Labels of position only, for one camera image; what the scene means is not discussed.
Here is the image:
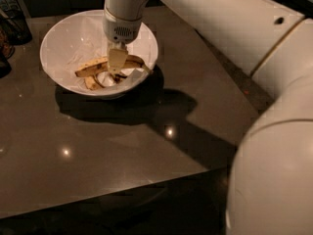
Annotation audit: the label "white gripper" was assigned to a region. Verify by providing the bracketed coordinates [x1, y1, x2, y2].
[103, 9, 142, 74]

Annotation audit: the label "spotted yellow banana peel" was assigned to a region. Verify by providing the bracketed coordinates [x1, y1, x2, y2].
[75, 55, 152, 77]

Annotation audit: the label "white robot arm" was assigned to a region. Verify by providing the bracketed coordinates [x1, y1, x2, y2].
[104, 0, 313, 235]

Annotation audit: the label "small banana peel pieces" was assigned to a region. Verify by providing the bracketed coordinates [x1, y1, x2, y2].
[84, 71, 127, 91]

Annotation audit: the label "white bowl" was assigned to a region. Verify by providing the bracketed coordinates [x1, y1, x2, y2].
[39, 9, 159, 100]

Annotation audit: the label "white paper liner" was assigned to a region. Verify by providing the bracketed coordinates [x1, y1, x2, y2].
[42, 14, 155, 95]

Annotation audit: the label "dark round object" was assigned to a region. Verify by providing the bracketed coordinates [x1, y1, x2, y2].
[0, 49, 12, 78]

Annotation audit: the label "black wire mesh basket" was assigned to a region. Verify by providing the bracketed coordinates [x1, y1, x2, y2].
[0, 10, 32, 45]

